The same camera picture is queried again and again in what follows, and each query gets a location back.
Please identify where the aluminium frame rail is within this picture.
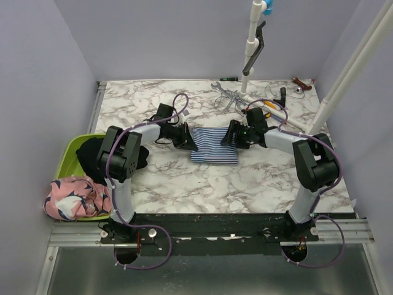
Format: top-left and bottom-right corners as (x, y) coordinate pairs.
(47, 222), (117, 248)

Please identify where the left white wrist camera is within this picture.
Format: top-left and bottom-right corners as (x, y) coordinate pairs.
(179, 109), (190, 121)

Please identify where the blue white striped garment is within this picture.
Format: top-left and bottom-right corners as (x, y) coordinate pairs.
(190, 127), (238, 165)

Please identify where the green black precision screwdriver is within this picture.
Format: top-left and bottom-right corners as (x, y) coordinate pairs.
(219, 77), (239, 81)

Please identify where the pink patterned garment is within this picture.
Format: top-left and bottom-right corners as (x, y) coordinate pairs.
(43, 175), (112, 221)

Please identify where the purple cable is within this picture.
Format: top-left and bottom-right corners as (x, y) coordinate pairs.
(106, 93), (190, 271)
(245, 98), (344, 268)

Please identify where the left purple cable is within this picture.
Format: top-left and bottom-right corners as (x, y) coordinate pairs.
(106, 93), (190, 271)

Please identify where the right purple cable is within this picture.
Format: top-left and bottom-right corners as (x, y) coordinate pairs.
(245, 98), (344, 268)

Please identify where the black T-shaped tool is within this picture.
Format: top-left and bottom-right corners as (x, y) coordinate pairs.
(273, 87), (286, 108)

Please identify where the white PVC pipe stand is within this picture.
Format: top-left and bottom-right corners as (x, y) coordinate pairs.
(239, 0), (273, 103)

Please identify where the chrome combination wrench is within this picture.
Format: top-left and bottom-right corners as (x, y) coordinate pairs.
(211, 82), (233, 99)

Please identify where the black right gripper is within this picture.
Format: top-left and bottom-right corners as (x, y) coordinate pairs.
(220, 120), (255, 150)

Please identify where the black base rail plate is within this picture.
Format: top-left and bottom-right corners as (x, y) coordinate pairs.
(101, 213), (320, 258)

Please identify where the black garment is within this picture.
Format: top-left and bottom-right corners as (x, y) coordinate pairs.
(76, 137), (150, 186)

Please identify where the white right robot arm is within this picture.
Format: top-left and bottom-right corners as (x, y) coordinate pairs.
(220, 108), (341, 241)

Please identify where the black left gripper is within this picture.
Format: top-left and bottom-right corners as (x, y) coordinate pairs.
(165, 122), (198, 151)

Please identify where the lime green laundry basket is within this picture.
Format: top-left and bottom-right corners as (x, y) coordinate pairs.
(55, 134), (111, 221)

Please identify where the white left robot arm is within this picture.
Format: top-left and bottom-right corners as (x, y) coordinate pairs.
(96, 104), (198, 243)

